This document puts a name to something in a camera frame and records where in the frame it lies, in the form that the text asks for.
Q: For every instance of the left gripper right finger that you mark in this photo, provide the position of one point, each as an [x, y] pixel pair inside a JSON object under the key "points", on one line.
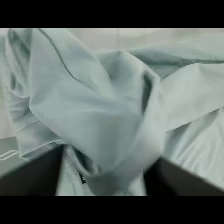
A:
{"points": [[180, 181]]}

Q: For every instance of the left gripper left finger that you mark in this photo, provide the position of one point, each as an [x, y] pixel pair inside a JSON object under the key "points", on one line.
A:
{"points": [[31, 176]]}

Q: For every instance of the pale blue shirt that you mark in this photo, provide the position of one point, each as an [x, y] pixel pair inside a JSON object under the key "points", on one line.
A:
{"points": [[100, 106]]}

